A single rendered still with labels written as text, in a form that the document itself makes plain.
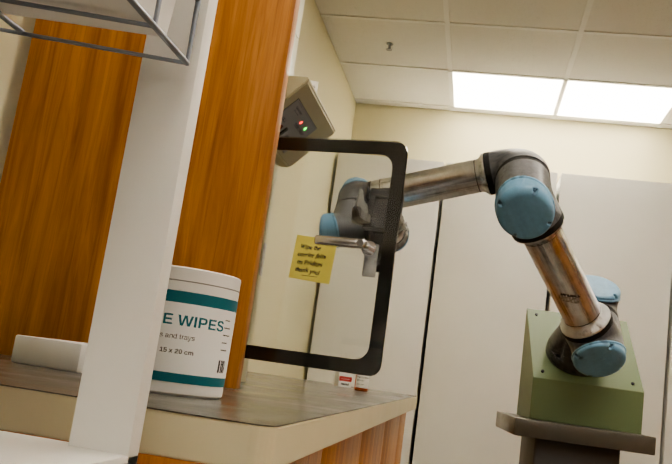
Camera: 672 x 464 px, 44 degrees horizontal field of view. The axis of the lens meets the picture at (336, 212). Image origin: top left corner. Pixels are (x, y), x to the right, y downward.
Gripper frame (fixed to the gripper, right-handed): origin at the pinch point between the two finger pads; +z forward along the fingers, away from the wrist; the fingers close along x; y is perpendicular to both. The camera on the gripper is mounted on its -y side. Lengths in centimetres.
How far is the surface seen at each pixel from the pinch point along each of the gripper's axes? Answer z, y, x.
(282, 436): 73, -35, 4
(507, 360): -303, -12, 39
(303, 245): 10.0, -8.6, -10.3
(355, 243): 16.7, -8.3, -0.3
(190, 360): 55, -30, -12
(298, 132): -9.4, 17.1, -19.1
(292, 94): 7.6, 19.3, -17.1
